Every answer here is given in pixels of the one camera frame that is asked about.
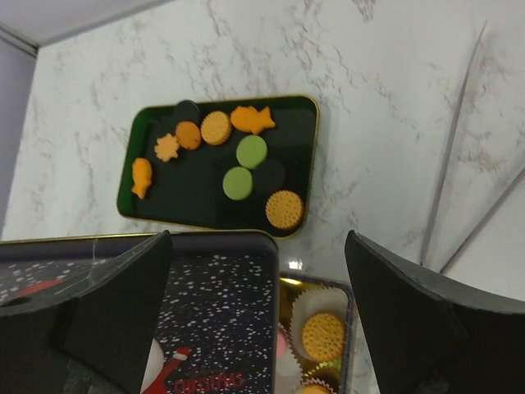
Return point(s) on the gold cookie tin box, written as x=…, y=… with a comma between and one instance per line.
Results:
x=291, y=286

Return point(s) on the orange flower cookie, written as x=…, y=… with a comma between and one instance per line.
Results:
x=167, y=147

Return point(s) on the orange fish cookie upper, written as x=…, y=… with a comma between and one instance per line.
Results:
x=251, y=120

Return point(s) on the chocolate chip cookie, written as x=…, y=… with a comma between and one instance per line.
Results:
x=188, y=135

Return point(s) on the green macaron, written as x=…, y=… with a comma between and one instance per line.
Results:
x=237, y=183
x=251, y=151

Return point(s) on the white paper cup top-right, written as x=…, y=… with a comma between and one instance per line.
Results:
x=324, y=300

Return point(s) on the aluminium frame post left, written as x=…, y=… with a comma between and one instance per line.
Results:
x=18, y=40

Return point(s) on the orange fish cookie left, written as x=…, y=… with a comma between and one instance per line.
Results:
x=142, y=173

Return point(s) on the black sandwich cookie top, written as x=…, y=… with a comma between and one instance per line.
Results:
x=187, y=110

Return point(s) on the pink cookie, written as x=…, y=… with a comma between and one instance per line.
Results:
x=281, y=343

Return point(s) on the dark green serving tray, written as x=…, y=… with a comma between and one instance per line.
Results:
x=187, y=191

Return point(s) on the gold tin lid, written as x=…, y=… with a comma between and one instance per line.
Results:
x=216, y=326

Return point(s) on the orange fish cookie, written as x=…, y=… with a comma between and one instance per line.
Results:
x=142, y=173
x=251, y=120

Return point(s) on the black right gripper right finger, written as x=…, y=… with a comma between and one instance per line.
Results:
x=427, y=333

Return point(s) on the white paper cup centre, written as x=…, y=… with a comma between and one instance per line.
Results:
x=288, y=370

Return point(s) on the tan sandwich cookie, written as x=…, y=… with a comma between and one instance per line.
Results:
x=284, y=209
x=216, y=128
x=323, y=337

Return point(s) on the green macaron lower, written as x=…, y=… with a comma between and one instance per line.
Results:
x=237, y=183

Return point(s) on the black sandwich cookie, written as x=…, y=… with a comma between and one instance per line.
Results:
x=268, y=177
x=187, y=110

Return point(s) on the white paper cup bottom-right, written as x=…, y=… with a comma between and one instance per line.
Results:
x=320, y=383

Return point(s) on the green macaron upper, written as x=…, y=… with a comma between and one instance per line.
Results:
x=251, y=151

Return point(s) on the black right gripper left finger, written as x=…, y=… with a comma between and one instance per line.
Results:
x=92, y=332

